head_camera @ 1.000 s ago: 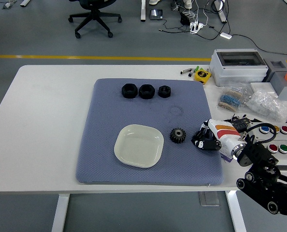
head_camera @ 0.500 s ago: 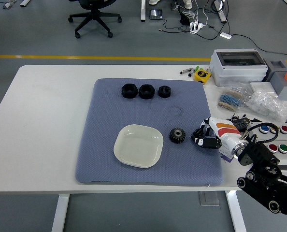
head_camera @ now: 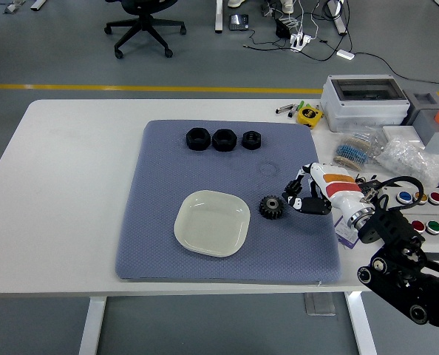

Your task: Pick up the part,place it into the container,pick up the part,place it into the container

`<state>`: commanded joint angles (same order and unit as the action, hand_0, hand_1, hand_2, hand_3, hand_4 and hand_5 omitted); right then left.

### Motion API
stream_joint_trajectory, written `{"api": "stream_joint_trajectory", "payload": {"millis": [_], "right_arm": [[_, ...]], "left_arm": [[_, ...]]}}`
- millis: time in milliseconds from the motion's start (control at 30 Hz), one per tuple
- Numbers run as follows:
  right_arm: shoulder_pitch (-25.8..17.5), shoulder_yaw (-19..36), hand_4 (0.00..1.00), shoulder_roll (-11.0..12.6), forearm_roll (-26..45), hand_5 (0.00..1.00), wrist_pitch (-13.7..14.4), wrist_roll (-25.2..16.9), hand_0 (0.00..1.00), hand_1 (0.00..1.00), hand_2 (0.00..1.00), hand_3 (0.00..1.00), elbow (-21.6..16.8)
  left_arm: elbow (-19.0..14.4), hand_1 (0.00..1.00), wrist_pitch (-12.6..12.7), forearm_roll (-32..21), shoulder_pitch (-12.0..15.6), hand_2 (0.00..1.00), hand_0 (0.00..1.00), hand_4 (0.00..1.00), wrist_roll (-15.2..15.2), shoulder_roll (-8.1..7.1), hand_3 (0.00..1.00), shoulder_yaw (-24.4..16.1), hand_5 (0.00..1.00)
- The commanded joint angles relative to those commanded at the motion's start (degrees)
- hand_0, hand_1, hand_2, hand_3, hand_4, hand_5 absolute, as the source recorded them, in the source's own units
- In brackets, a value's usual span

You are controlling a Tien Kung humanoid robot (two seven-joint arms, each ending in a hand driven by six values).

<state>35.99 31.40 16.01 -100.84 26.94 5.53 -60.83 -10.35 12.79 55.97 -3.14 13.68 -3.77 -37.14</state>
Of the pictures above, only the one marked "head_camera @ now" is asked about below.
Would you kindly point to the black office chair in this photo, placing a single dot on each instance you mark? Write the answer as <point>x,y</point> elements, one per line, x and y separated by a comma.
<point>142,22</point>

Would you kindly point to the small black hex nut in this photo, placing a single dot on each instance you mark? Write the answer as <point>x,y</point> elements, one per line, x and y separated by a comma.
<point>251,140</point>

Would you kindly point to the grey floor plate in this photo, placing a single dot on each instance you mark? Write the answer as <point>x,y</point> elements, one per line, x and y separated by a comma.
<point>319,304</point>

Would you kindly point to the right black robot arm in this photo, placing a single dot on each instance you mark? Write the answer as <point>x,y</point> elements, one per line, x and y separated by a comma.
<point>389,225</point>

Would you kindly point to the black power adapter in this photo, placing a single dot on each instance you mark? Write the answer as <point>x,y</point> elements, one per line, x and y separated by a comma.
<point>283,29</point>

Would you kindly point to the white power adapter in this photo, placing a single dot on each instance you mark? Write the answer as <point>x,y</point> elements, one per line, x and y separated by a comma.
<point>345,54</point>

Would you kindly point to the white flat box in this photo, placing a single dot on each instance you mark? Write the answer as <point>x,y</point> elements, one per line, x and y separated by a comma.
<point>400,133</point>

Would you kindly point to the large black gear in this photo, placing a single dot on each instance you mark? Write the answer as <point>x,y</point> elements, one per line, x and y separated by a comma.
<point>272,208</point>

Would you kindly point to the grey electrical enclosure box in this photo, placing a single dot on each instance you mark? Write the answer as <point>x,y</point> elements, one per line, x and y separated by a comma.
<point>363,107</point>

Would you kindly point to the large black hex nut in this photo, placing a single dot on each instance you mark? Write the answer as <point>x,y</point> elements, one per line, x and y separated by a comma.
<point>197,139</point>
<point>224,140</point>

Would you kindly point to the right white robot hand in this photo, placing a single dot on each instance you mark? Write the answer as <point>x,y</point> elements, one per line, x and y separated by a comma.
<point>341,185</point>

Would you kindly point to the yellow tape measure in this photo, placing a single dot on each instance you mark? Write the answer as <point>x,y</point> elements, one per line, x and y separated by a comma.
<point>309,115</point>

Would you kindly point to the white shoe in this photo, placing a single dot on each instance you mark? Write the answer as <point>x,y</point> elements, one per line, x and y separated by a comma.
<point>287,5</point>
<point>236,3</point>

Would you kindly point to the white desk leg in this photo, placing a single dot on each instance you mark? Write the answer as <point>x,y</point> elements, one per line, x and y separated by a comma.
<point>338,20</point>
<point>218,16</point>

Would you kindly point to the white power strip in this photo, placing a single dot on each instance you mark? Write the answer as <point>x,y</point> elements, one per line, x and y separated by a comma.
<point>301,41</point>

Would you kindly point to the white square plate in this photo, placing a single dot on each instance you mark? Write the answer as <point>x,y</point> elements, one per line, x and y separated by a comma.
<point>212,225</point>

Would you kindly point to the white table leg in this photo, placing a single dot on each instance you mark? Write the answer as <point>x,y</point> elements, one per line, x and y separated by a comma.
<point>361,325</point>
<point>92,325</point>

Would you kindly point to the bag of blue resistors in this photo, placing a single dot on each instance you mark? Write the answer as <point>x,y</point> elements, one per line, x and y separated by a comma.
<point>354,149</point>

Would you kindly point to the black and white marker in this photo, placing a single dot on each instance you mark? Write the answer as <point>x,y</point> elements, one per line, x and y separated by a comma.
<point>284,109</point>

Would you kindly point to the blue-grey textured mat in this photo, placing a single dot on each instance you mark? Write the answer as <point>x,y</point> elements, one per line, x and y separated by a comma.
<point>160,185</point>

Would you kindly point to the white coloured-button control box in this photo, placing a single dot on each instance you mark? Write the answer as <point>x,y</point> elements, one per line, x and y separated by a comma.
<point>434,226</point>

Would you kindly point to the purple label card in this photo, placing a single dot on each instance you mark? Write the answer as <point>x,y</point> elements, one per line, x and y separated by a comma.
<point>343,233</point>

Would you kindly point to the black desk phone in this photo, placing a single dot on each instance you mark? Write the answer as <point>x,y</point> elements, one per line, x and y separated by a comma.
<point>239,21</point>

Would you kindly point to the clear plastic parts bag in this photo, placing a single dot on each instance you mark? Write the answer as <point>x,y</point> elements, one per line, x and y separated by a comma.
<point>408,159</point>

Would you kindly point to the dark grey square holder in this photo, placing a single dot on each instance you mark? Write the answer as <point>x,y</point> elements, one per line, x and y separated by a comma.
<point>413,107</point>

